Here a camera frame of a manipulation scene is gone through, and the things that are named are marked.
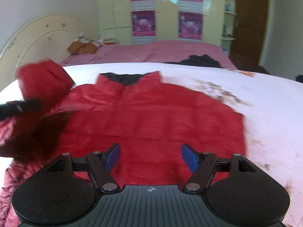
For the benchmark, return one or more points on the red puffer jacket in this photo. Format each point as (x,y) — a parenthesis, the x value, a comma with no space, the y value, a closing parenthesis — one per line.
(146,113)

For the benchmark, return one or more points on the white floral blanket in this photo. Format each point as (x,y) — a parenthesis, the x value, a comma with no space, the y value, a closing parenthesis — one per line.
(272,113)

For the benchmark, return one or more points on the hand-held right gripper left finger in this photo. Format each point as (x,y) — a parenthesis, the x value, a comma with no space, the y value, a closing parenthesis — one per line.
(113,158)

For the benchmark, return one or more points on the black cloth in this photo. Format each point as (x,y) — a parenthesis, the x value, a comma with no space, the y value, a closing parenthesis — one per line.
(201,61)

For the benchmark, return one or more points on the cream wardrobe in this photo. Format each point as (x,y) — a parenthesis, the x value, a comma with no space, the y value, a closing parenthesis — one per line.
(165,16)

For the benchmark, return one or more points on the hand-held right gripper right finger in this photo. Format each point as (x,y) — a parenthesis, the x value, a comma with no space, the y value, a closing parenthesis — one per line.
(189,158)

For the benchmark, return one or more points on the brown wooden door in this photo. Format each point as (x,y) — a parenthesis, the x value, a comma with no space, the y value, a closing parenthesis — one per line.
(249,23)

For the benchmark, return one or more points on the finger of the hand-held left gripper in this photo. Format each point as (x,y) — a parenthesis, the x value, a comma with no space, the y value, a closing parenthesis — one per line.
(16,108)

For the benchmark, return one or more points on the pink bed sheet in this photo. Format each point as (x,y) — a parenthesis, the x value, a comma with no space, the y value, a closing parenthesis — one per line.
(165,51)

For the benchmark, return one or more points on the cream wall shelf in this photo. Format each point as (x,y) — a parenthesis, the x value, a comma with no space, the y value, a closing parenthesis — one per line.
(229,16)

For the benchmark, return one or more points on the cream bed headboard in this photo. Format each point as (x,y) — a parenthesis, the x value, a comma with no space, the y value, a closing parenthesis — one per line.
(35,40)

